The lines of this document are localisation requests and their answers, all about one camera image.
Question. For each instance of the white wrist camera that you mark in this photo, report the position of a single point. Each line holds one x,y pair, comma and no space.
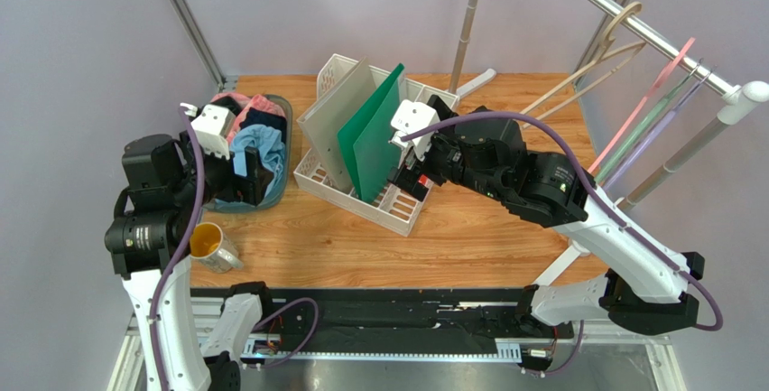
409,118
211,125

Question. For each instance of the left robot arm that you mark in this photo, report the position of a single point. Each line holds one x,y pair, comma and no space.
169,180

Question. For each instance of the pink plastic hanger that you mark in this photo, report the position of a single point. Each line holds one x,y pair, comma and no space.
661,79

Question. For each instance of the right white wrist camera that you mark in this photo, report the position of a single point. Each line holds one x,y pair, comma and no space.
409,118

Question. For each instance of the beige wooden hanger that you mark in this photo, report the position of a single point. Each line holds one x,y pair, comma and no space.
604,53

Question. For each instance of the green plastic hanger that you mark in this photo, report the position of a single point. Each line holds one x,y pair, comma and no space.
609,167

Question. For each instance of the grey laundry basket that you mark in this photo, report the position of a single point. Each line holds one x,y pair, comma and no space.
262,122

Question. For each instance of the purple plastic hanger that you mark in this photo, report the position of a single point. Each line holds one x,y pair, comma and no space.
657,127

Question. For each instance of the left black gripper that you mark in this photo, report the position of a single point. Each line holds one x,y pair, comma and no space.
245,188

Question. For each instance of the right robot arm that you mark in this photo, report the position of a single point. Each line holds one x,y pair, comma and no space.
648,288

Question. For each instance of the green folder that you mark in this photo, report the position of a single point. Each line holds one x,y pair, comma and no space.
364,139

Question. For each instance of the yellow inside mug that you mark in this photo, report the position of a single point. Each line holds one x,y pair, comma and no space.
212,248

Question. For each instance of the pink garment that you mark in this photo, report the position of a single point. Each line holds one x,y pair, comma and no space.
252,108

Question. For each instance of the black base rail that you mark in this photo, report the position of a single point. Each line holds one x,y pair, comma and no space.
369,321

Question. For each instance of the white file organizer rack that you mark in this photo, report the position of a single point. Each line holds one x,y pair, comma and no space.
392,209

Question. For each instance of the light blue shorts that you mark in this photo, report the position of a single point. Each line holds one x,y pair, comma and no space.
269,142

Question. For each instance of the metal clothes rack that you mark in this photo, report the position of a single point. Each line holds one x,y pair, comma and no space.
739,100

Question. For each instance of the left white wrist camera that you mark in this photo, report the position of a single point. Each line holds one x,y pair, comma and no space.
211,125

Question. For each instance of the grey folder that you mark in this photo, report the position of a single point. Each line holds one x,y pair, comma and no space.
341,92

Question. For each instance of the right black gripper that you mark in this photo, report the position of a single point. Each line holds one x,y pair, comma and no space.
412,170

